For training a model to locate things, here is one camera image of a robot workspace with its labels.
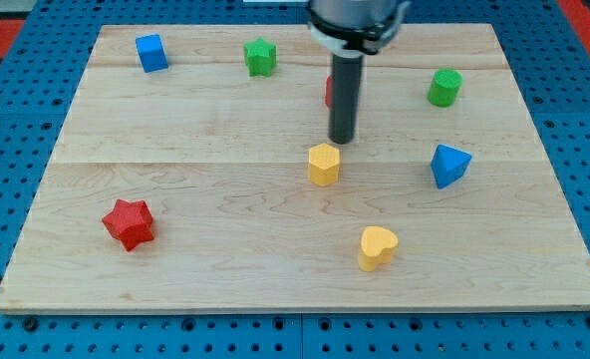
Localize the blue triangle block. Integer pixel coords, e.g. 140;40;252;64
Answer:
431;144;472;189

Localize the red block behind rod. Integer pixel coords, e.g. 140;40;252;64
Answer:
324;75;333;109

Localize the light wooden board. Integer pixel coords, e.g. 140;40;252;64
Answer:
0;24;590;315

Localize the green cylinder block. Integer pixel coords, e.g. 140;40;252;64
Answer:
427;68;463;108

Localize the red star block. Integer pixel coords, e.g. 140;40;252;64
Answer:
102;199;154;251

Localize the yellow hexagon block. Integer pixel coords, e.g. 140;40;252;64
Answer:
308;144;341;186

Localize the green star block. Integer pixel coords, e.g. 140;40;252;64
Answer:
243;37;277;77

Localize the blue cube block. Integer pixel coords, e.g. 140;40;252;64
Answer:
136;34;168;73

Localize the yellow heart block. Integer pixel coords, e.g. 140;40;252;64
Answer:
358;226;399;272

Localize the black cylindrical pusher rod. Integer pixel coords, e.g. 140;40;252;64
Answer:
328;55;363;145

